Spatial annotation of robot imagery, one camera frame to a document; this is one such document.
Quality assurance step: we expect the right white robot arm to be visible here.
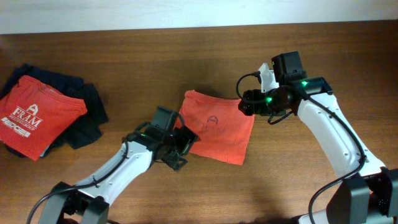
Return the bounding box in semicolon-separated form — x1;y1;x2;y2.
238;77;397;223

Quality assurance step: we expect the orange McKinney Boyd soccer t-shirt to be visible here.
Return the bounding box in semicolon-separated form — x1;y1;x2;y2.
179;90;255;165

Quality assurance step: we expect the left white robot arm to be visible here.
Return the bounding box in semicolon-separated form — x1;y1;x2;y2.
39;123;198;223

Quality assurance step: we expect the folded red Fram t-shirt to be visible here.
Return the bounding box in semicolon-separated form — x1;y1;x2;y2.
1;75;87;161

